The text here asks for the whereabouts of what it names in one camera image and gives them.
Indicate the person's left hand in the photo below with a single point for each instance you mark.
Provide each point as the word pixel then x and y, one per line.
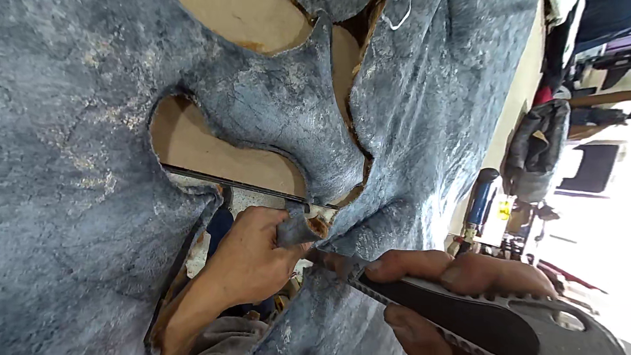
pixel 251 266

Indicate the person's right hand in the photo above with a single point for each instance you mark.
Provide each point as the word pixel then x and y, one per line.
pixel 488 276

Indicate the person's left thumb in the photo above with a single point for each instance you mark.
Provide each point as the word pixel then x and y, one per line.
pixel 293 253

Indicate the person's right fingers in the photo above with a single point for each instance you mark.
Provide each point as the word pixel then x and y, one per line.
pixel 414 264

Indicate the person's left fingers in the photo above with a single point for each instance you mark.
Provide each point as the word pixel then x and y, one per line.
pixel 265 216

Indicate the grey black utility knife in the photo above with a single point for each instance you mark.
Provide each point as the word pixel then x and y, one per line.
pixel 473 315

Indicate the blue-grey leather hide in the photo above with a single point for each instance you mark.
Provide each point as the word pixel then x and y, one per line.
pixel 88 222

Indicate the person's left forearm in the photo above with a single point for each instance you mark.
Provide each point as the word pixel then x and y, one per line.
pixel 192 310

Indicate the blue cylinder with black cap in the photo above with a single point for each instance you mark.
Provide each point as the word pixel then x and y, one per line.
pixel 482 199

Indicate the small yellow item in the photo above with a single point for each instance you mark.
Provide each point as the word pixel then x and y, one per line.
pixel 504 210

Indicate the person's body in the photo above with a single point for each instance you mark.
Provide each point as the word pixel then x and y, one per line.
pixel 229 336

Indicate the grey rolled leather bundle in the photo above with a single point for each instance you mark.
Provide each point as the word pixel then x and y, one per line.
pixel 537 148

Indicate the dark rectangular panel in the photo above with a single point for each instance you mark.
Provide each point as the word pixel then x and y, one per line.
pixel 587 168

